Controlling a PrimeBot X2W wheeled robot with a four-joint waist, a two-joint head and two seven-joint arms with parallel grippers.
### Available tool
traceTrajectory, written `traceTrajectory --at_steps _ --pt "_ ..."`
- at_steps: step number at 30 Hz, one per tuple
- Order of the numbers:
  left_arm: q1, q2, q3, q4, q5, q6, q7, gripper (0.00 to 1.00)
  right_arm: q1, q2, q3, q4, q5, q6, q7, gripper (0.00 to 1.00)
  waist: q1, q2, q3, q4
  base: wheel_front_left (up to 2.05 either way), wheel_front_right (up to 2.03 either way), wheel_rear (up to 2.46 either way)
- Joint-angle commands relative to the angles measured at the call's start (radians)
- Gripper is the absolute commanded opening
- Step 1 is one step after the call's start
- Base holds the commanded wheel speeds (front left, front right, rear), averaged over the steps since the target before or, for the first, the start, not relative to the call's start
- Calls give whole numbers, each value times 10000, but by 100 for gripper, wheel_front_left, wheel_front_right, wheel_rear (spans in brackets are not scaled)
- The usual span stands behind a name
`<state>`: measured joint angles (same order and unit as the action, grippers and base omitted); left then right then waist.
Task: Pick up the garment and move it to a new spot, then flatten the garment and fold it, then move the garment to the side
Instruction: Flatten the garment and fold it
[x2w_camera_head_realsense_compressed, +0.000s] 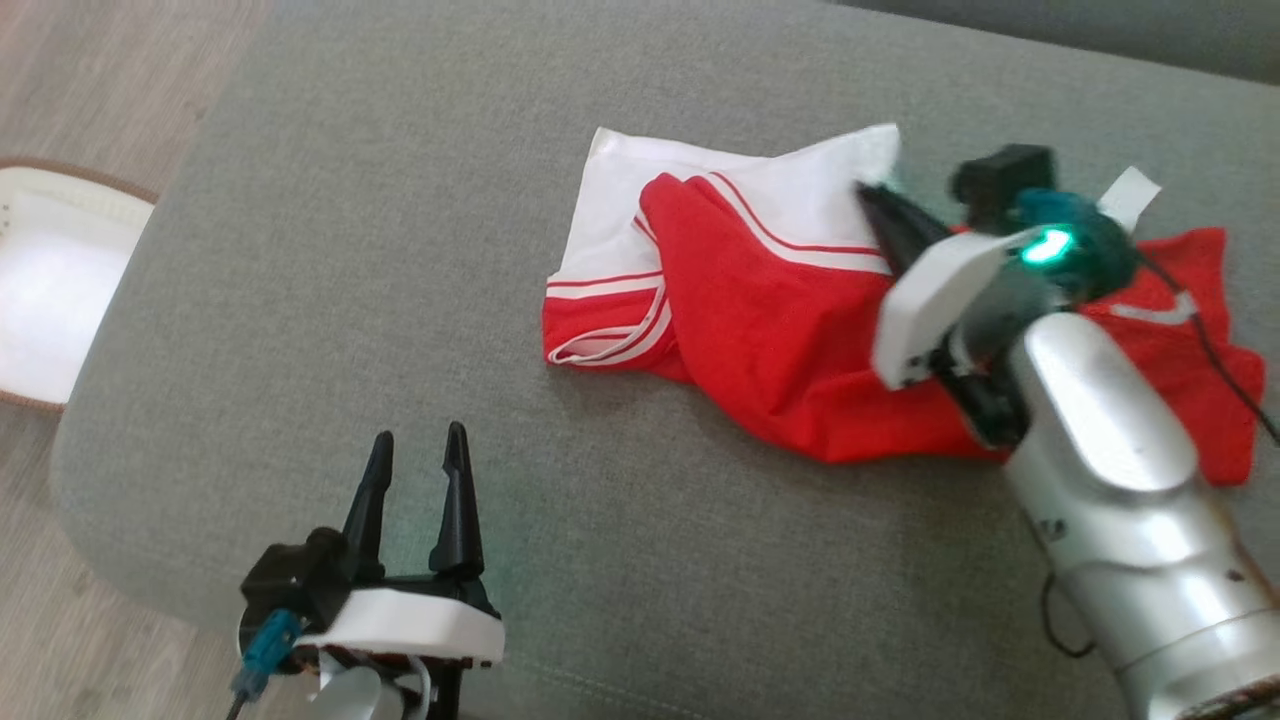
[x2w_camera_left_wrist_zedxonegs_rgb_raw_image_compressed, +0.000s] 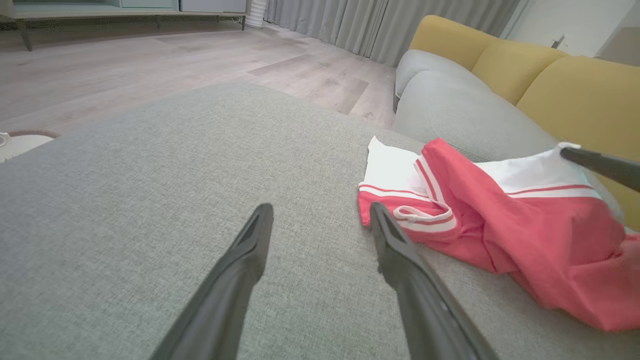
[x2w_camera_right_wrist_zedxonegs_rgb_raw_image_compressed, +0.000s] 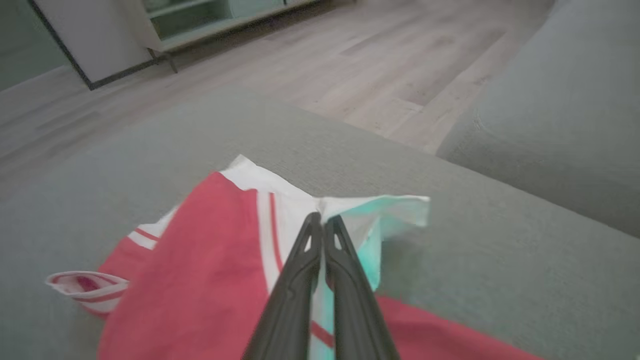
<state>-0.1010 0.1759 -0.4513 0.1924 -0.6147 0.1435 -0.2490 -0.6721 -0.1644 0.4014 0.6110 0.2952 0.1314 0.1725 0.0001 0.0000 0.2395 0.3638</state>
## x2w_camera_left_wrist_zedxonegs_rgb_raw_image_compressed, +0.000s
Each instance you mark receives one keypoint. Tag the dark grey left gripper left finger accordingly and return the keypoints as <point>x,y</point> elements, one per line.
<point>220,310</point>

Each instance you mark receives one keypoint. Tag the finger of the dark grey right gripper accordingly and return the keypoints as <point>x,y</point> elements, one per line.
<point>615,170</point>

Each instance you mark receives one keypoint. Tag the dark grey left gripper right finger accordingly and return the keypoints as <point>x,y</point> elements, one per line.
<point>430,320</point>

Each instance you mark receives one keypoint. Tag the grey sofa seat cushion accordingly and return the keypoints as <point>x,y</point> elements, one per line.
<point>460,115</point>
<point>425,62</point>

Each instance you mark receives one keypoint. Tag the beige panel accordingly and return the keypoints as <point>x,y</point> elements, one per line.
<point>622,47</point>

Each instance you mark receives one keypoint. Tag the small dark wall fixture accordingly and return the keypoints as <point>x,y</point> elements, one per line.
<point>558,42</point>

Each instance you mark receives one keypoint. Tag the yellow sofa back cushion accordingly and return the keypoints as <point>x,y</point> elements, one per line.
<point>585,100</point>
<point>445,40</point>
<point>515,70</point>

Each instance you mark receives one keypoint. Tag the red and white garment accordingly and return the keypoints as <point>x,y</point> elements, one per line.
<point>550,240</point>

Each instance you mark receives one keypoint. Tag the white basket with brown rim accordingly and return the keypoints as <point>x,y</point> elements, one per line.
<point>25,145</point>

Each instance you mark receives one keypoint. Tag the grey and yellow sofa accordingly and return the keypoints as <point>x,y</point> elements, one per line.
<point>125,225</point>

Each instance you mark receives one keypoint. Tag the grey pleated curtain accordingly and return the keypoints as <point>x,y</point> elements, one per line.
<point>375,25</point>

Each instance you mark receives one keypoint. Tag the white ribbed cylinder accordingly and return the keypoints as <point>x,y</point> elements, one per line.
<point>257,12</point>

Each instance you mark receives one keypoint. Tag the low cabinet with legs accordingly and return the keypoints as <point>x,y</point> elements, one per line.
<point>100,10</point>

